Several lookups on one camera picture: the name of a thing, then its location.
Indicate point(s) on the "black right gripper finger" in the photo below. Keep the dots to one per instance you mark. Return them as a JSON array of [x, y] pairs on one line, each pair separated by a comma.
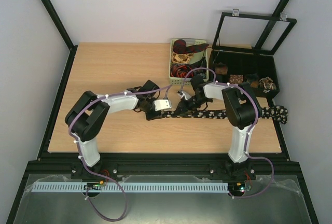
[[181, 105], [182, 113]]

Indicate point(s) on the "black tie storage box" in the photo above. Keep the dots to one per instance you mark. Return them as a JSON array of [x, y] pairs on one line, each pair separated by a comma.
[[246, 64]]

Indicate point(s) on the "black frame post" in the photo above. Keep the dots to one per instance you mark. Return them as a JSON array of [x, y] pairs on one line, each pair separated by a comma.
[[281, 11], [58, 23]]

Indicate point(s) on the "light blue slotted cable duct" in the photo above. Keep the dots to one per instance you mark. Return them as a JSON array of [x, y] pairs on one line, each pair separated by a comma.
[[131, 187]]

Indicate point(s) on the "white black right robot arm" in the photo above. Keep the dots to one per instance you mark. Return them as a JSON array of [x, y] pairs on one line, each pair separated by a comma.
[[241, 106]]

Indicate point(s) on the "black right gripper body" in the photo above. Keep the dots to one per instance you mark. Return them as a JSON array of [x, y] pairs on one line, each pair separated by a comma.
[[187, 104]]

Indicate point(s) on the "black left frame post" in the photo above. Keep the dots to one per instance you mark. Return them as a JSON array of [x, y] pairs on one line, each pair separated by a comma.
[[58, 23]]

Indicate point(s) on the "black white floral tie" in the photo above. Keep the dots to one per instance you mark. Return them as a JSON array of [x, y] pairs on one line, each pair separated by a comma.
[[276, 113]]

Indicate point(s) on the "red dotted rolled tie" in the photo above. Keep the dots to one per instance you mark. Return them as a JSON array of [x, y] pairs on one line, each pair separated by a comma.
[[236, 79]]

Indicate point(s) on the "red navy striped tie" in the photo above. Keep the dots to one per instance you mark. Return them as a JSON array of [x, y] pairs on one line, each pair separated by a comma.
[[180, 70]]

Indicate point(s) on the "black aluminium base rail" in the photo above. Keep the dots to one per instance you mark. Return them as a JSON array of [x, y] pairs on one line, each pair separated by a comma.
[[212, 166]]

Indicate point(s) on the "brown patterned rolled tie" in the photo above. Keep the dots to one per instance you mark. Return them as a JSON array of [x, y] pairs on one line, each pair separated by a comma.
[[267, 84]]

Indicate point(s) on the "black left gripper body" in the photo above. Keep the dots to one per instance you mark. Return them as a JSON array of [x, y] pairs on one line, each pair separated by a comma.
[[149, 116]]

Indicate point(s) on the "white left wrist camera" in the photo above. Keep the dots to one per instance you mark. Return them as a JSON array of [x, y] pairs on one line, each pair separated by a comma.
[[162, 104]]

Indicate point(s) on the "light green plastic basket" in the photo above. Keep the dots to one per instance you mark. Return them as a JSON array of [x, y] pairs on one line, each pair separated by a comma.
[[196, 57]]

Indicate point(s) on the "dark red rolled tie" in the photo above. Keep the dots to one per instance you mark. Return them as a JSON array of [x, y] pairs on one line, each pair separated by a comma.
[[180, 47]]

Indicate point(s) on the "black right frame post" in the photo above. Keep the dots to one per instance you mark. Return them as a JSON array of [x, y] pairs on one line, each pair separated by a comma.
[[281, 11]]

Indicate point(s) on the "beige patterned tie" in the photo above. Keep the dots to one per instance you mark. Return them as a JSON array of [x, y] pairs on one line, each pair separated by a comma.
[[181, 58]]

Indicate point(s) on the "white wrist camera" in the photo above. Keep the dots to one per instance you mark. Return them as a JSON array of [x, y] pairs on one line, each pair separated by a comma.
[[184, 95], [162, 104]]

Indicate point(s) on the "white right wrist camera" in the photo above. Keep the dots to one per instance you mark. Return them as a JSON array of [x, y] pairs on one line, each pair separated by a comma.
[[184, 95]]

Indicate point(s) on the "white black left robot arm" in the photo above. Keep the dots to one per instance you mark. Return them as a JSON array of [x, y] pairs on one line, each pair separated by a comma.
[[87, 116]]

